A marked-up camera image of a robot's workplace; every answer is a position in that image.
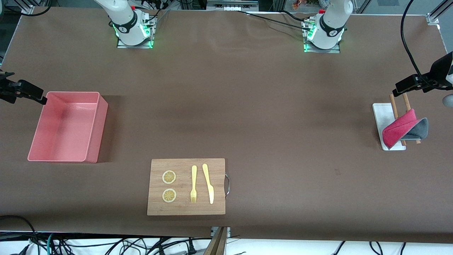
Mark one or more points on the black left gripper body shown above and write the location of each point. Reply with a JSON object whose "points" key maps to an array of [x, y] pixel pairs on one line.
{"points": [[440, 72]]}

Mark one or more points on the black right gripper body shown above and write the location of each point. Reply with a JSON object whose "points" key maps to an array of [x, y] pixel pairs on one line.
{"points": [[7, 87]]}

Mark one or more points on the pink and grey cloth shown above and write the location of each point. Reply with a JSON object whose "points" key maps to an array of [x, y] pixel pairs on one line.
{"points": [[398, 131]]}

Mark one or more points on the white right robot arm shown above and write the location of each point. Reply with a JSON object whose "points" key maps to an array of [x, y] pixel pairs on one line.
{"points": [[124, 21]]}

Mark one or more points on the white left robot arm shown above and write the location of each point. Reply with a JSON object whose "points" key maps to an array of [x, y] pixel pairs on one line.
{"points": [[331, 21]]}

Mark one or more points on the white rack with wooden dowels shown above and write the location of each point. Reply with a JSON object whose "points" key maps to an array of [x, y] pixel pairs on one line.
{"points": [[380, 117]]}

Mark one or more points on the pink plastic bin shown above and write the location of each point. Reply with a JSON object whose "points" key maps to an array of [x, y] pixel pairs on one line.
{"points": [[60, 124]]}

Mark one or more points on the dried lemon slice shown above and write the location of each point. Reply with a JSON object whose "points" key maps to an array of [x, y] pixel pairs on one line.
{"points": [[169, 177], [169, 196]]}

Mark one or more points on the yellow plastic fork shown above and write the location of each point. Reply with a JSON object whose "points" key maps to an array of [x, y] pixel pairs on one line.
{"points": [[193, 177]]}

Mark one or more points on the wooden cutting board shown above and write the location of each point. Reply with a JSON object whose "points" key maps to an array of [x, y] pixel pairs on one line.
{"points": [[184, 209]]}

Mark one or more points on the grey power strip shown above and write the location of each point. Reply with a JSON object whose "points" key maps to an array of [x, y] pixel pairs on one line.
{"points": [[231, 5]]}

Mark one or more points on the yellow plastic knife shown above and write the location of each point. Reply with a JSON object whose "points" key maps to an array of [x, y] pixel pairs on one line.
{"points": [[209, 187]]}

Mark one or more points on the black power plug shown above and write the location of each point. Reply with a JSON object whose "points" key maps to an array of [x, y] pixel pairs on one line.
{"points": [[191, 248]]}

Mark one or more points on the wooden stand leg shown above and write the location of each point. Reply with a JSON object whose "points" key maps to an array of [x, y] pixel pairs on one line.
{"points": [[216, 244]]}

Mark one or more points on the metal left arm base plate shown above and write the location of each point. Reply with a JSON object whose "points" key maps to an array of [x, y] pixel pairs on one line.
{"points": [[336, 49]]}

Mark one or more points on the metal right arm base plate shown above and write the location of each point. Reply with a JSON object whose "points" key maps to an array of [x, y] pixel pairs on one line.
{"points": [[148, 43]]}

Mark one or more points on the small metal bracket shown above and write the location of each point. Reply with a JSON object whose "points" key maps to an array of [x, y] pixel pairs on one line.
{"points": [[228, 231]]}

